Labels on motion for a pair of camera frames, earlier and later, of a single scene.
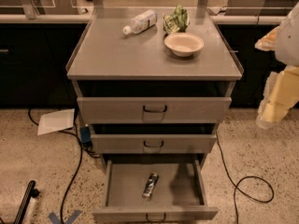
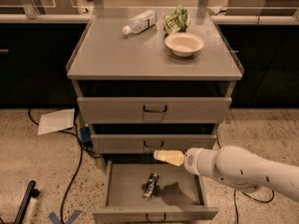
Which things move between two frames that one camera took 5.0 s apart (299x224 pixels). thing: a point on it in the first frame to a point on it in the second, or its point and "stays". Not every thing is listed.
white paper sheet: [59, 120] stays
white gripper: [288, 46] to [192, 161]
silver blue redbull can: [149, 186] stays
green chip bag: [176, 22] stays
